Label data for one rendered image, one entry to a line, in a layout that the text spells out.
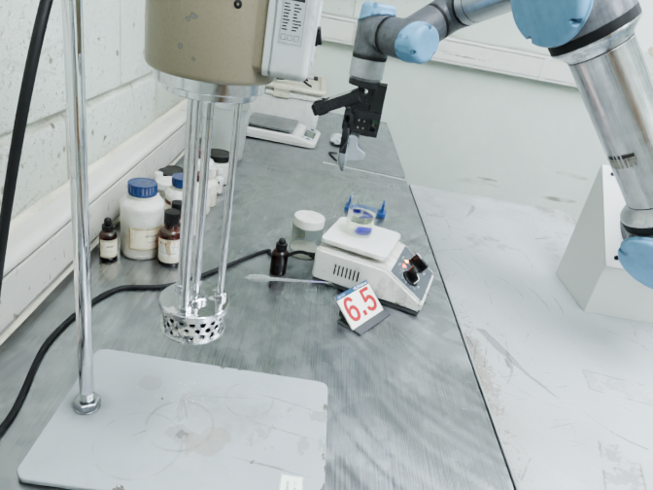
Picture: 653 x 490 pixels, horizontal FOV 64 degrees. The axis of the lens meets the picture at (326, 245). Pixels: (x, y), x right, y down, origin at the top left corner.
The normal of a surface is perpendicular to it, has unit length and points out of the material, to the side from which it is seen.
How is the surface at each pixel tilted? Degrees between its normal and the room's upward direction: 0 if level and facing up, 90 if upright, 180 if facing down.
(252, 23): 90
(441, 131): 90
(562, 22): 115
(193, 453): 0
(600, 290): 90
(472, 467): 0
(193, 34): 90
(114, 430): 0
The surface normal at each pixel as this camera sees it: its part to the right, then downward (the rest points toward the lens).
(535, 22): -0.83, 0.46
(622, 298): -0.04, 0.44
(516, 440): 0.17, -0.88
